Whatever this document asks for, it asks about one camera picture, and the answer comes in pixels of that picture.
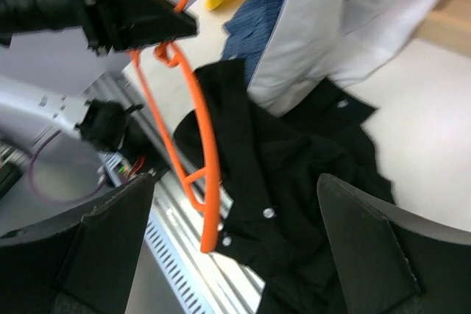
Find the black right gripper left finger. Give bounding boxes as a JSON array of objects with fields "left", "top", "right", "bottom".
[{"left": 1, "top": 174, "right": 154, "bottom": 313}]

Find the black garment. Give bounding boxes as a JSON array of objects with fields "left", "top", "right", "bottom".
[{"left": 195, "top": 60, "right": 393, "bottom": 313}]

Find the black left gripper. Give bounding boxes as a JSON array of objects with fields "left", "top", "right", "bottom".
[{"left": 1, "top": 0, "right": 197, "bottom": 56}]

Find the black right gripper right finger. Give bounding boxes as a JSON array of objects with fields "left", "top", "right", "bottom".
[{"left": 317, "top": 174, "right": 470, "bottom": 313}]

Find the white shirt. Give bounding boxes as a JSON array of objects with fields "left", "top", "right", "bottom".
[{"left": 248, "top": 0, "right": 439, "bottom": 115}]

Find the aluminium mounting rail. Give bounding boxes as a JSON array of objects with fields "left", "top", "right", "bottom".
[{"left": 84, "top": 71, "right": 266, "bottom": 314}]

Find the wooden clothes rack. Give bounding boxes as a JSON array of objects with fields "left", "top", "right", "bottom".
[{"left": 414, "top": 0, "right": 470, "bottom": 57}]

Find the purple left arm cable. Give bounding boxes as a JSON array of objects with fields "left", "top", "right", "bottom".
[{"left": 28, "top": 129, "right": 106, "bottom": 204}]

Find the blue checked shirt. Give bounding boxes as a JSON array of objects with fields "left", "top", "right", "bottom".
[{"left": 222, "top": 0, "right": 285, "bottom": 83}]

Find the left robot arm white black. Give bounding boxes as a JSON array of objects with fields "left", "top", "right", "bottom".
[{"left": 1, "top": 0, "right": 197, "bottom": 152}]

